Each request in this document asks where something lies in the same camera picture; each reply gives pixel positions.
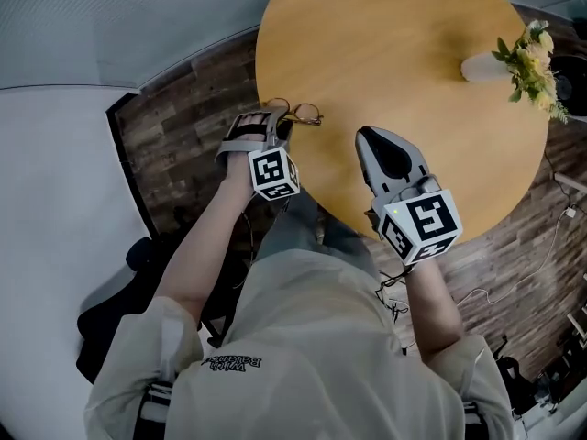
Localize white ceramic vase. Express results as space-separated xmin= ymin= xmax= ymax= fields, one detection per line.
xmin=460 ymin=52 xmax=515 ymax=83

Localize black metal stand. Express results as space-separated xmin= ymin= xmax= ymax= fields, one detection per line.
xmin=492 ymin=300 xmax=587 ymax=431

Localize brown-framed eyeglasses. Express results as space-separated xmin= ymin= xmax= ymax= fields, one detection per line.
xmin=262 ymin=97 xmax=325 ymax=128

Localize black wrist cord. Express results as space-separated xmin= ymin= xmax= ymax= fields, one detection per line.
xmin=239 ymin=198 xmax=259 ymax=289
xmin=374 ymin=265 xmax=413 ymax=323

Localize white window blind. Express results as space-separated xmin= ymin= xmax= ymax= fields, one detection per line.
xmin=0 ymin=0 xmax=288 ymax=93

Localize black office chair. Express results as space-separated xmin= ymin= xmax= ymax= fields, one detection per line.
xmin=74 ymin=235 xmax=252 ymax=385

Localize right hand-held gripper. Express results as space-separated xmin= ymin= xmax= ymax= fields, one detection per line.
xmin=355 ymin=126 xmax=464 ymax=267

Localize yellow flower bouquet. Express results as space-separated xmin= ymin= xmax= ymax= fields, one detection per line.
xmin=490 ymin=17 xmax=572 ymax=126

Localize black white shoulder strap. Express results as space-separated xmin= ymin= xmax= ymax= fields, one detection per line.
xmin=136 ymin=379 xmax=174 ymax=440
xmin=461 ymin=400 xmax=488 ymax=440

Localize person's right forearm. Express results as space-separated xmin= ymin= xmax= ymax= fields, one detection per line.
xmin=402 ymin=258 xmax=465 ymax=362

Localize person's left forearm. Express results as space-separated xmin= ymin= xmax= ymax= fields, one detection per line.
xmin=152 ymin=152 xmax=257 ymax=325

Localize person's grey trousers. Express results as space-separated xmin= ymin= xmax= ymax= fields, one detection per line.
xmin=255 ymin=188 xmax=382 ymax=284

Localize white floor cable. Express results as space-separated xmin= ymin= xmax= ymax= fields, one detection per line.
xmin=457 ymin=213 xmax=573 ymax=307

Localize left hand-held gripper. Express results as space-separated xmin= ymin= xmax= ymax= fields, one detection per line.
xmin=215 ymin=108 xmax=302 ymax=202

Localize white desk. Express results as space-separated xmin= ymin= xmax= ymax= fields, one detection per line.
xmin=553 ymin=170 xmax=587 ymax=193

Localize person's beige shirt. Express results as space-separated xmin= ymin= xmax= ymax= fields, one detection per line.
xmin=83 ymin=247 xmax=518 ymax=440

